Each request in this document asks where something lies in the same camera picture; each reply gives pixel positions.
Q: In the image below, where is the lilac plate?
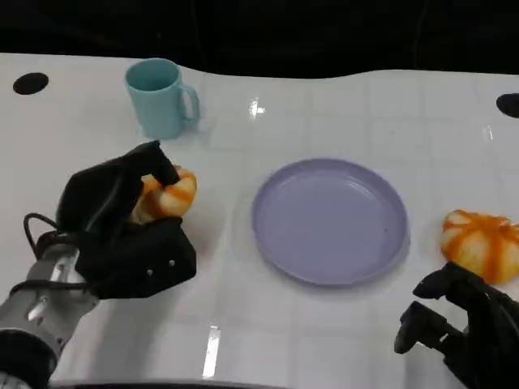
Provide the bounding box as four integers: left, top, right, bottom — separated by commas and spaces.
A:
251, 157, 410, 289

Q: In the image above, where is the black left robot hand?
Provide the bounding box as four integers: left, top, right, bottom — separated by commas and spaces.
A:
54, 139, 184, 246

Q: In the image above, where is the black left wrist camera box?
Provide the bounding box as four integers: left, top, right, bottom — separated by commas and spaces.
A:
75, 218, 199, 301

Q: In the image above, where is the pale green mug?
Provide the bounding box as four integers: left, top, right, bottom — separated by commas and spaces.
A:
123, 58, 201, 140

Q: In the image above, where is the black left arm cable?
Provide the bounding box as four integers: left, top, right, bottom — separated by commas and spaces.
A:
8, 212, 101, 297

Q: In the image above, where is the orange and white bread roll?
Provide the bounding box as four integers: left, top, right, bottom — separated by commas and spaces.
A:
127, 163, 199, 226
440, 208, 519, 284

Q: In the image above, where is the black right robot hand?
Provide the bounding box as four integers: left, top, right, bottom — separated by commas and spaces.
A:
393, 261, 519, 389

